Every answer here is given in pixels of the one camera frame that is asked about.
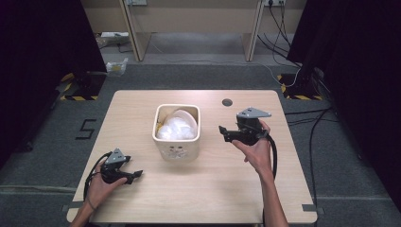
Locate white power strip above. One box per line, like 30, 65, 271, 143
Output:
100, 31, 130, 39

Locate person's right hand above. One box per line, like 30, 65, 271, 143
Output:
231, 119, 274, 182

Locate person's left hand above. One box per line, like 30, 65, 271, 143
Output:
85, 160, 129, 210

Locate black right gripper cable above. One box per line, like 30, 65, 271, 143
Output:
260, 132, 279, 181

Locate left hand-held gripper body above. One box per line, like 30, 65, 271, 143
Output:
99, 148, 132, 184

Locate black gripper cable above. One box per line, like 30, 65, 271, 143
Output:
260, 132, 279, 181
82, 150, 113, 202

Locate black cable bundle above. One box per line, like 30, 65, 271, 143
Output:
256, 3, 303, 69

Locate black curtain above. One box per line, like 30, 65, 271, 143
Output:
0, 0, 108, 169
286, 0, 401, 213

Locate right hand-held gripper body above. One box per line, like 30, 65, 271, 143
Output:
235, 107, 272, 147

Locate black floor cables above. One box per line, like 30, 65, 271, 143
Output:
283, 106, 339, 206

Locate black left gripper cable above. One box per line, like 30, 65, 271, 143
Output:
82, 150, 113, 202

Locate cream square waste bin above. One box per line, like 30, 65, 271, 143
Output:
151, 103, 202, 163

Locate clear plastic bag with yellow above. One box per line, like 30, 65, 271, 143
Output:
105, 57, 130, 77

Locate black hazard-striped stand base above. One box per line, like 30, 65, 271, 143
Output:
276, 73, 324, 101
59, 70, 107, 102

